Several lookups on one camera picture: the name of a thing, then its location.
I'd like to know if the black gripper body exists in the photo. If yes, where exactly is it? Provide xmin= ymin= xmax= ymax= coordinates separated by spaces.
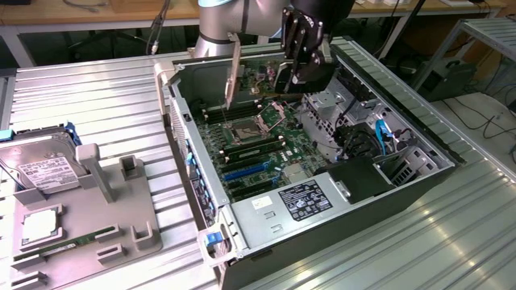
xmin=288 ymin=0 xmax=356 ymax=39

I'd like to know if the graphics card with black cooler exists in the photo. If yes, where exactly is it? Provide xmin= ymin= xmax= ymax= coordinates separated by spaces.
xmin=223 ymin=31 xmax=336 ymax=110

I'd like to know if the metal disk bay cage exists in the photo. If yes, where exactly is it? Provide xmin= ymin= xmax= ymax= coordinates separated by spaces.
xmin=300 ymin=81 xmax=388 ymax=161

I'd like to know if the metal socket cover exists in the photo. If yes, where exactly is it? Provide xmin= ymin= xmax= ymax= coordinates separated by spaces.
xmin=256 ymin=101 xmax=291 ymax=134

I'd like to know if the thin metal locking lever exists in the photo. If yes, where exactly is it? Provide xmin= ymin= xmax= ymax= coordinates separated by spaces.
xmin=219 ymin=107 xmax=234 ymax=128

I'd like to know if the CPU socket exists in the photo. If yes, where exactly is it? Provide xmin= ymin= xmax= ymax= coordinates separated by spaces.
xmin=228 ymin=119 xmax=264 ymax=143

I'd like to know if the green motherboard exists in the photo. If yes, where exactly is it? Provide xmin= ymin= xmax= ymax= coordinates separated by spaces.
xmin=198 ymin=98 xmax=330 ymax=203

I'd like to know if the black box device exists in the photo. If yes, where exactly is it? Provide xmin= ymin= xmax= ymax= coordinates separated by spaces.
xmin=419 ymin=59 xmax=479 ymax=103

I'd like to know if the installed black RAM stick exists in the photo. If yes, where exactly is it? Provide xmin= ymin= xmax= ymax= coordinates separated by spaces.
xmin=223 ymin=137 xmax=287 ymax=161

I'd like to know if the grey metal shelf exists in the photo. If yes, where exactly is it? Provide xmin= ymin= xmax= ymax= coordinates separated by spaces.
xmin=411 ymin=18 xmax=516 ymax=91

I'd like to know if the black office chair base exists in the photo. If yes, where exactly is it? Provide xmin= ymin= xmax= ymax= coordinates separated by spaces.
xmin=67 ymin=28 xmax=159 ymax=60

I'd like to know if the silver chipset heatsink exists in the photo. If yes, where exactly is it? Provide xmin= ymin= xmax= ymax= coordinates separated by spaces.
xmin=282 ymin=164 xmax=314 ymax=182

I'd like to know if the blue expansion slot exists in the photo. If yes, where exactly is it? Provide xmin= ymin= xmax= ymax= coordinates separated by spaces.
xmin=223 ymin=161 xmax=272 ymax=182

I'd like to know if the black expansion slot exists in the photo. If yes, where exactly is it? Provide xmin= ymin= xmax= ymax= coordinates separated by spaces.
xmin=231 ymin=178 xmax=280 ymax=198

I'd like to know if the wooden desk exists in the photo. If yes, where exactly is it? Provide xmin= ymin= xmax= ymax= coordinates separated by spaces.
xmin=0 ymin=0 xmax=507 ymax=30

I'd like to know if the grey power supply unit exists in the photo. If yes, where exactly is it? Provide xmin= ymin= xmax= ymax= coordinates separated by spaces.
xmin=230 ymin=178 xmax=352 ymax=252

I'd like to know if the open black PC case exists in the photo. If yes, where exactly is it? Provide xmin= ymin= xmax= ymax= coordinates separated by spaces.
xmin=155 ymin=43 xmax=464 ymax=290

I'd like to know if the blue case latch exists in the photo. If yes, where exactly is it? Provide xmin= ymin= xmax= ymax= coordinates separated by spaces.
xmin=203 ymin=231 xmax=223 ymax=246

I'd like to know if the silver hard disk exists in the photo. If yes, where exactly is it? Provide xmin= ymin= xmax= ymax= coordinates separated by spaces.
xmin=0 ymin=132 xmax=92 ymax=195

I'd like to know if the grey plastic parts rack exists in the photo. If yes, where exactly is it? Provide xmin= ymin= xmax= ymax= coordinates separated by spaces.
xmin=0 ymin=144 xmax=164 ymax=290

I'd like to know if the blue disk carrier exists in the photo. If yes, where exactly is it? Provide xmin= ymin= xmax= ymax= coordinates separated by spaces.
xmin=0 ymin=120 xmax=84 ymax=146

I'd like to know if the silver CPU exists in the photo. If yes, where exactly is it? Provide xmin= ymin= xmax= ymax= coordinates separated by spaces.
xmin=22 ymin=209 xmax=59 ymax=245

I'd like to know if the green RAM stick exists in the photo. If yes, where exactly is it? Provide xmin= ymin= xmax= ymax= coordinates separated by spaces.
xmin=14 ymin=226 xmax=115 ymax=262

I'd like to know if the grey hanging cable with plug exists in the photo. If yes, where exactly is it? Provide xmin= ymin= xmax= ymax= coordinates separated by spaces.
xmin=146 ymin=0 xmax=171 ymax=56

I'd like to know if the blue wire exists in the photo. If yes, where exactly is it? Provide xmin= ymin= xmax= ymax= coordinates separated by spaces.
xmin=374 ymin=118 xmax=391 ymax=157

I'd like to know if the black cable on white table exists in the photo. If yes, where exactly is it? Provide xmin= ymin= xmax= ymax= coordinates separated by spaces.
xmin=442 ymin=98 xmax=516 ymax=137

